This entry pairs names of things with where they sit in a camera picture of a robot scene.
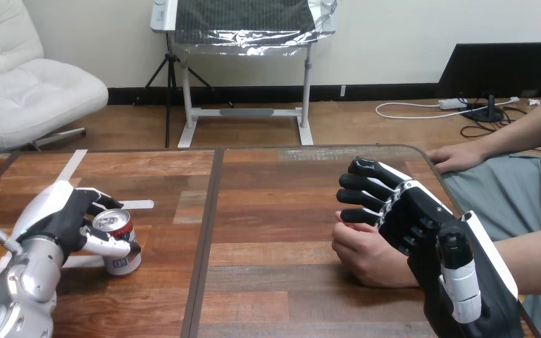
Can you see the white desk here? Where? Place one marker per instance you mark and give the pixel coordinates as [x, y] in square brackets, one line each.
[247, 112]

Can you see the white cushioned chair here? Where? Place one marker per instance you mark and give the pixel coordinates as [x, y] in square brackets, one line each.
[23, 88]

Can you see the black tripod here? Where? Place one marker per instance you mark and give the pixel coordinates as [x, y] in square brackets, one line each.
[170, 74]

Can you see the person's hand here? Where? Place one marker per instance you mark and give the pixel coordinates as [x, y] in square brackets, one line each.
[368, 256]
[457, 157]

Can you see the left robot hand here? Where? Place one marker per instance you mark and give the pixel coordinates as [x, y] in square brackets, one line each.
[58, 217]

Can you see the dark screen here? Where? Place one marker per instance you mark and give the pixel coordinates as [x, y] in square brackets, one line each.
[499, 70]

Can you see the person's forearm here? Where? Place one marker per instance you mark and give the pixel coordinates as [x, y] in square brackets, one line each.
[527, 123]
[536, 259]

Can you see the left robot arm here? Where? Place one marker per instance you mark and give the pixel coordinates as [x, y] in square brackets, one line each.
[23, 289]

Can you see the foil sheet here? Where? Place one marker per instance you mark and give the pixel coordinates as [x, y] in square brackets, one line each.
[252, 39]

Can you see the small white wall fitting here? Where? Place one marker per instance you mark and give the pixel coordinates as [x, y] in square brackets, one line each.
[343, 90]

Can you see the red and white drink can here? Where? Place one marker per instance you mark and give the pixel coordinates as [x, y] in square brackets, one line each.
[121, 268]

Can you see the white power strip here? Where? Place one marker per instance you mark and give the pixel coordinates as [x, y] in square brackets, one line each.
[452, 103]

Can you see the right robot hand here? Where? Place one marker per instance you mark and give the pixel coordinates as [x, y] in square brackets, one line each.
[420, 219]

